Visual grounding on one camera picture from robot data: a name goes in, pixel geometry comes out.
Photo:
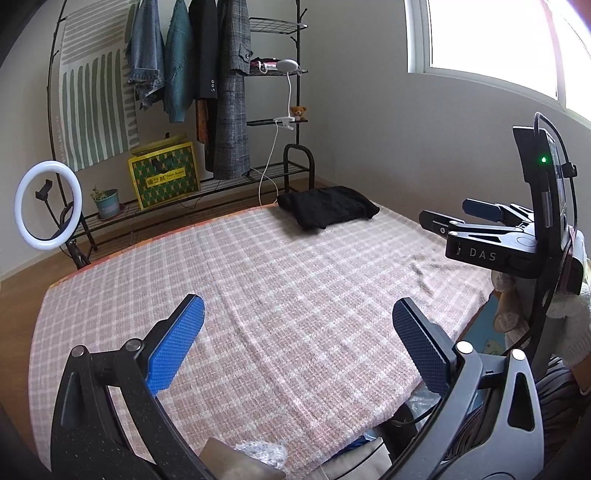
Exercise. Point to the dark blazer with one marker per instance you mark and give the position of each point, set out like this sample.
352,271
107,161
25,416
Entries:
204,24

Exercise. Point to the blue denim jacket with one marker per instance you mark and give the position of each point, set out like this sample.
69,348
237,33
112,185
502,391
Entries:
145,54

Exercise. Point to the yellow green patterned bag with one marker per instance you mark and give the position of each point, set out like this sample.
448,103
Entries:
163,171

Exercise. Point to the potted plant teal pot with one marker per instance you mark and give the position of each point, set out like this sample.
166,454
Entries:
107,202

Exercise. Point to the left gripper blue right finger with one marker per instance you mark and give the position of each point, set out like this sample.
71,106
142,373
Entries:
427,343

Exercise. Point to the pink plaid bed blanket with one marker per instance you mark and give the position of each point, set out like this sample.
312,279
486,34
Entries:
298,345

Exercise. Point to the black metal clothes rack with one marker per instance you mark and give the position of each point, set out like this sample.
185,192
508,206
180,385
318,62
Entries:
130,210

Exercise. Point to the black camera box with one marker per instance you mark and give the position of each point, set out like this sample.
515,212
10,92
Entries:
546,167

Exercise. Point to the black sweater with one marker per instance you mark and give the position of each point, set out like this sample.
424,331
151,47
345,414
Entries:
319,208

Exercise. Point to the white clip lamp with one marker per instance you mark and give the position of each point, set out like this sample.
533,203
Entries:
287,67

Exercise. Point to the white ring light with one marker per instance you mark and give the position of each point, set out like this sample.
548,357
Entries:
66,224

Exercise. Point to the right hand white glove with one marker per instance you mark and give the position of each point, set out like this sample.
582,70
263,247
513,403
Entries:
572,342

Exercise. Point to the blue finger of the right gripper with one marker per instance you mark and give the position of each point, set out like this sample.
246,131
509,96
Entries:
444,225
508,215

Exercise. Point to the teal knit sweater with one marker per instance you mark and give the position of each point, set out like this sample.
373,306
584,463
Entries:
178,64

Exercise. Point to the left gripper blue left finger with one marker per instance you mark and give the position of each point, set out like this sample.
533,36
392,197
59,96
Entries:
168,342

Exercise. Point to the window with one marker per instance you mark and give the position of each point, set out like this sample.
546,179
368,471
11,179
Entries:
540,49

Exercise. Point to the green striped white cloth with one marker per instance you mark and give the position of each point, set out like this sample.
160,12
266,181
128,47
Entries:
96,103

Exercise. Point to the small teddy bear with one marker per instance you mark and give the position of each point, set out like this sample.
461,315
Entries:
298,112

